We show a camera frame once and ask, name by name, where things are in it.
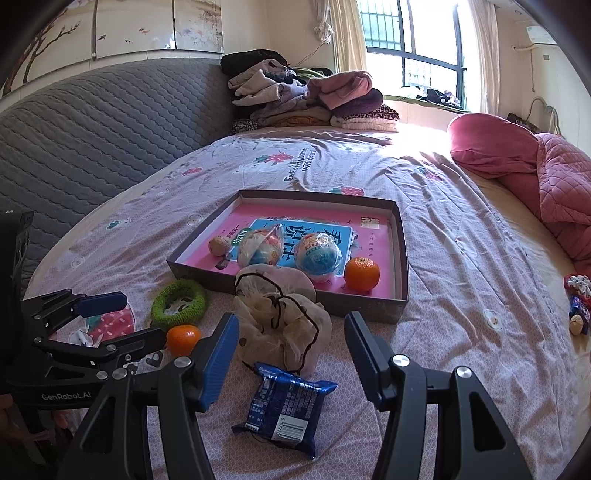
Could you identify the small tangerine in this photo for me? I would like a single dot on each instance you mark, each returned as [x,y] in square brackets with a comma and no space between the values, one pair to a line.
[182,339]

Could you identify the pile of folded clothes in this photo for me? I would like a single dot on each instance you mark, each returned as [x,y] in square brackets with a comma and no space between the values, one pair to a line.
[300,97]

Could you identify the pink pillow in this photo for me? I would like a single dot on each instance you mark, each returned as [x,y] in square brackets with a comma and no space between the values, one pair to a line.
[489,147]

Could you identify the floral wall painting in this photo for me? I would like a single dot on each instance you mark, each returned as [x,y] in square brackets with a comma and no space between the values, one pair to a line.
[129,27]

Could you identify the walnut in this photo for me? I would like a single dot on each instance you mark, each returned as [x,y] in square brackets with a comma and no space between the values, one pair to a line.
[219,245]

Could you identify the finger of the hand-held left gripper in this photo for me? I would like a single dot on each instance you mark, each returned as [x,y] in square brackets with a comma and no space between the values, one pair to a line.
[129,341]
[101,304]

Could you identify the blue snack packet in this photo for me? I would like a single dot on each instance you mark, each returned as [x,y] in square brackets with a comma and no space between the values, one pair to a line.
[281,406]

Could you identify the white air conditioner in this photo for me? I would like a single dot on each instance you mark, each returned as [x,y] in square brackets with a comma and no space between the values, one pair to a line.
[542,36]

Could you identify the white curved metal frame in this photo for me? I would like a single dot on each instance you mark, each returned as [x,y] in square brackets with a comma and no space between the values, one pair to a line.
[549,108]

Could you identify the strawberry print bed cover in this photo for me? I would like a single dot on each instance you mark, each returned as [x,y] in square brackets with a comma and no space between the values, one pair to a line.
[461,277]

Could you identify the cream curtain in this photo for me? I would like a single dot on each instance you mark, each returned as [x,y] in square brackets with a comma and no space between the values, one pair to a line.
[346,41]
[485,55]

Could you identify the dark clothes on windowsill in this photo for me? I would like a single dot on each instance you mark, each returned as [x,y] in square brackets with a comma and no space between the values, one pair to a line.
[436,98]

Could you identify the shallow grey cardboard box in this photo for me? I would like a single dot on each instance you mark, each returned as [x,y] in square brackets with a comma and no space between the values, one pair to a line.
[360,309]

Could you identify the dark patterned bag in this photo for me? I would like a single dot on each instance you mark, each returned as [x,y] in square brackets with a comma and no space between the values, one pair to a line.
[521,123]

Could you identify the barred window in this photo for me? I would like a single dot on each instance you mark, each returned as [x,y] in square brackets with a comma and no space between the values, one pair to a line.
[415,46]

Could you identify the blue toy egg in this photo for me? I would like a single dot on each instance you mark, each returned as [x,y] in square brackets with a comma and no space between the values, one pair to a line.
[321,261]

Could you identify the person's left hand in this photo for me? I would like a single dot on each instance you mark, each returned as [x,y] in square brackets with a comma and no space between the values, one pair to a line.
[60,419]

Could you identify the grey quilted headboard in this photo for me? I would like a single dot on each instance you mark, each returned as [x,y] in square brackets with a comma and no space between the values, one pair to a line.
[101,138]

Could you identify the orange toy egg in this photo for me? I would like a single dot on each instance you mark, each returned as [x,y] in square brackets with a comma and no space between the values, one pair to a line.
[258,249]

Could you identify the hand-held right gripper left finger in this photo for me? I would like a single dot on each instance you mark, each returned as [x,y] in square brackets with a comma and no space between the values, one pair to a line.
[217,360]

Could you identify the small doll toy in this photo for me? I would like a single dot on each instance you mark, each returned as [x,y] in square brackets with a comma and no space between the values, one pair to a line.
[579,309]

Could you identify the large tangerine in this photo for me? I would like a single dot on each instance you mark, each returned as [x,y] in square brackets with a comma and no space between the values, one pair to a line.
[362,274]

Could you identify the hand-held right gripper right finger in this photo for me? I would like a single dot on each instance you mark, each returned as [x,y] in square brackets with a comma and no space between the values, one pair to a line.
[364,360]

